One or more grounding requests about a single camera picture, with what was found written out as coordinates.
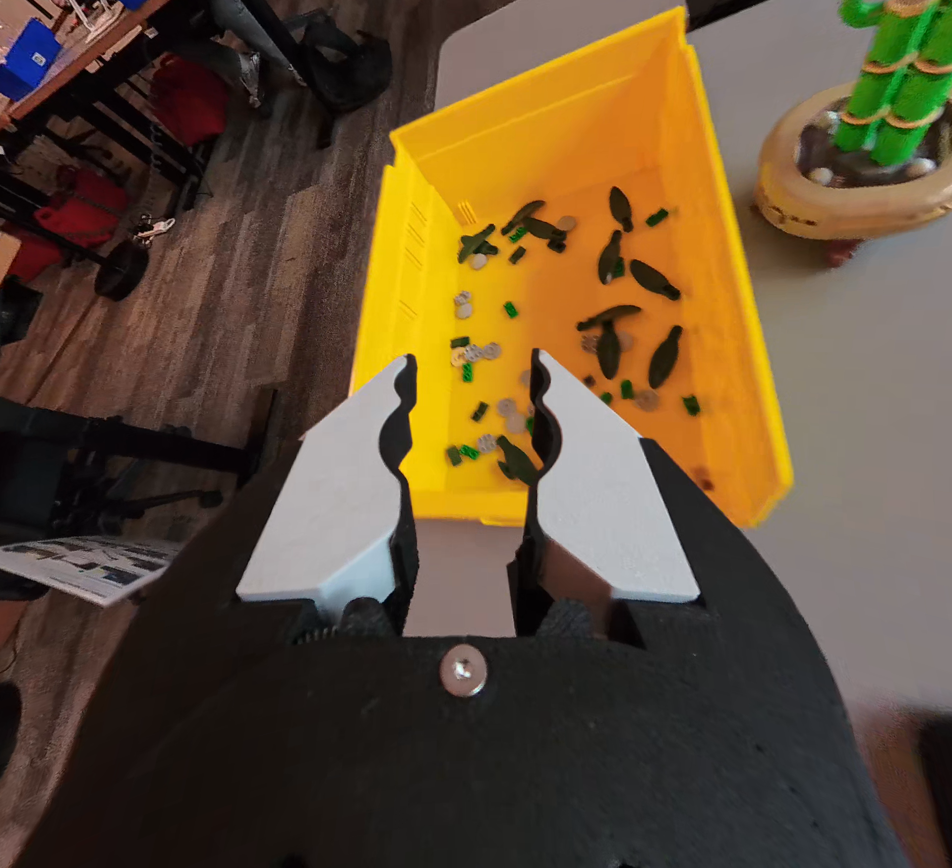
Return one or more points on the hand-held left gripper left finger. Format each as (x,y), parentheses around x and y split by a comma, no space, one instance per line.
(335,511)

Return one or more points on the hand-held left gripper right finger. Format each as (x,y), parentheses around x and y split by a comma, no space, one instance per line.
(610,511)

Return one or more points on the pile of lego pieces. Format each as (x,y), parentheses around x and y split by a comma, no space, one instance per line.
(610,351)

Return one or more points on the yellow plastic bin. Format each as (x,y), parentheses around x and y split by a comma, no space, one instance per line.
(595,124)

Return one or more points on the lego bamboo plant model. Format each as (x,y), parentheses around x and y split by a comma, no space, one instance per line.
(877,131)

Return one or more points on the black equipment stand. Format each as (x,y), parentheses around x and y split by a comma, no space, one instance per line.
(111,451)

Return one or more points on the printed instruction sheet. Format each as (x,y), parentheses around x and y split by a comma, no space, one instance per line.
(82,567)

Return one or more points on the black round base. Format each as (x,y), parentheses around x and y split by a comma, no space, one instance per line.
(123,273)

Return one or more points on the bunch of keys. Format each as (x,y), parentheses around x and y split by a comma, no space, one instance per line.
(152,226)

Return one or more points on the red bag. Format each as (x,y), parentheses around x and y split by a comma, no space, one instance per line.
(190,98)
(82,209)

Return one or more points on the black backpack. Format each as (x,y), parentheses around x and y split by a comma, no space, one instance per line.
(349,64)

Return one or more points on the wooden desk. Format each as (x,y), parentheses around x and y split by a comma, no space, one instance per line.
(97,42)

